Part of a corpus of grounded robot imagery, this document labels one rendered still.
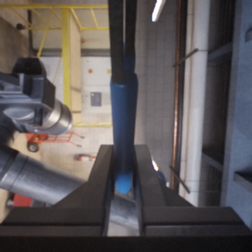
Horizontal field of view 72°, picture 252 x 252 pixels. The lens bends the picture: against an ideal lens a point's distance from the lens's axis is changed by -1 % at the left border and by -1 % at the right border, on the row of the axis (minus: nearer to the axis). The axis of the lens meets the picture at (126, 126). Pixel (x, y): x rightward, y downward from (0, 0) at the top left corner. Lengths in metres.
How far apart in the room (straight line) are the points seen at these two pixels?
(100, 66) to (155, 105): 1.59
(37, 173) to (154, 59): 4.27
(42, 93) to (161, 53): 4.37
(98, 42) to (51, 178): 3.90
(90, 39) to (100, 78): 0.86
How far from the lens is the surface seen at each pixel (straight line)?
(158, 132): 4.51
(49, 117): 0.39
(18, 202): 3.81
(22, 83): 0.29
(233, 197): 3.70
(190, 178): 3.53
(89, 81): 4.00
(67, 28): 3.19
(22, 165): 0.45
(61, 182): 0.47
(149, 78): 4.45
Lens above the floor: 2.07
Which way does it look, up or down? 1 degrees up
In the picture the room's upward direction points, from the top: 90 degrees clockwise
